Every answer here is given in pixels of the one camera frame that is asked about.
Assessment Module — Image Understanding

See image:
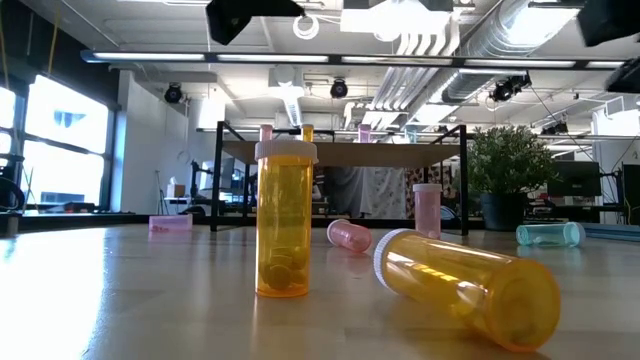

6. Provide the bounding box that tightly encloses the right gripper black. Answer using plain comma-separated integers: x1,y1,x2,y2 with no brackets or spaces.
605,57,640,95

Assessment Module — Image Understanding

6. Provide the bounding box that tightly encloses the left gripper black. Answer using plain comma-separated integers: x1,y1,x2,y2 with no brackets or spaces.
205,0,306,46

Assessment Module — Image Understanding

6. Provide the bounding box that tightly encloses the LED light bar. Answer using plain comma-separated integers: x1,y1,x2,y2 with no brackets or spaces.
79,48,640,71

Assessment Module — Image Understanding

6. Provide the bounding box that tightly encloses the black computer monitor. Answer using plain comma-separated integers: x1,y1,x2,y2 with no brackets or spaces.
621,163,640,226
546,159,603,199

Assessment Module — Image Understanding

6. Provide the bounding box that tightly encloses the black track spotlight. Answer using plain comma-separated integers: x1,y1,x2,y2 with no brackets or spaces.
488,73,533,104

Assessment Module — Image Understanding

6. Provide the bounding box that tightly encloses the potted green plant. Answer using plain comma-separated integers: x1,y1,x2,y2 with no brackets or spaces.
462,124,561,232

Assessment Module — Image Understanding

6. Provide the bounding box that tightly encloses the small cardboard box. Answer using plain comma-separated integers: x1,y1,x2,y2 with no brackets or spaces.
166,177,187,199

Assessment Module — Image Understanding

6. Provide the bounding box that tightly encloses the white hanging cloth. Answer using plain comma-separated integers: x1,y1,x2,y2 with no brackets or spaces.
344,166,407,220

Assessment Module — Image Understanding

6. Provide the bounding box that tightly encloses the large bright window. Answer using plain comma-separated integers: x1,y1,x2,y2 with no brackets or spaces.
0,74,119,214

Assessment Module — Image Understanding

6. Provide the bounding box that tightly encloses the white ring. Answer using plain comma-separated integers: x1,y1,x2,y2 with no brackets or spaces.
292,12,321,41

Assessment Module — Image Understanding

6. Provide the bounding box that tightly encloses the black ceiling camera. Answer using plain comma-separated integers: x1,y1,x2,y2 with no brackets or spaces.
329,77,350,100
163,82,184,105

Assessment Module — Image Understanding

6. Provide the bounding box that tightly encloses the silver ventilation duct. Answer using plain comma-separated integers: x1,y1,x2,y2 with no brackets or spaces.
439,0,586,104

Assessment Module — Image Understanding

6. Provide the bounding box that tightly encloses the wooden shelf black metal frame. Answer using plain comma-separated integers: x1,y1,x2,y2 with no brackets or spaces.
209,121,470,236

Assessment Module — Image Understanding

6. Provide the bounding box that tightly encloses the black aluminium rig frame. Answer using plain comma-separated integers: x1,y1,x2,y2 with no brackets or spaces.
0,212,640,244

